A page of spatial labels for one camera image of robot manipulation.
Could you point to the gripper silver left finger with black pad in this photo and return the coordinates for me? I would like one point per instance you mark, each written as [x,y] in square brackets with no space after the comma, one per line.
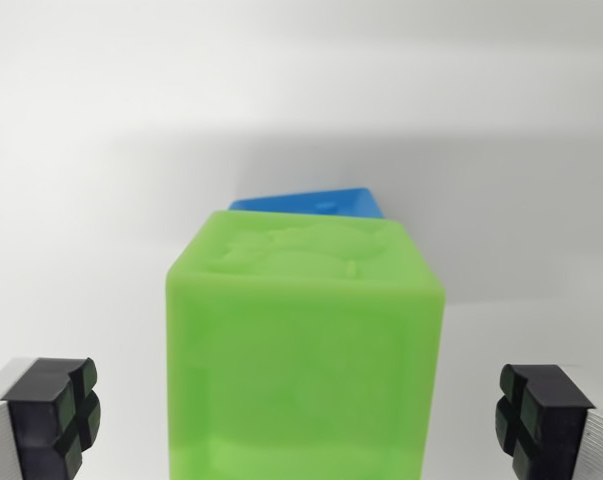
[33,417]

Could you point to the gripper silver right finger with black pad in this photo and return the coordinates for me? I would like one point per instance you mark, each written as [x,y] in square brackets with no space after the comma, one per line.
[558,425]

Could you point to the green embossed cube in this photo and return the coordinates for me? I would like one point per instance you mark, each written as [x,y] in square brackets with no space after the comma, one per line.
[306,370]

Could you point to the blue embossed cube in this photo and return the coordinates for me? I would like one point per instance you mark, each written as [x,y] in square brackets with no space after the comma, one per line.
[291,202]

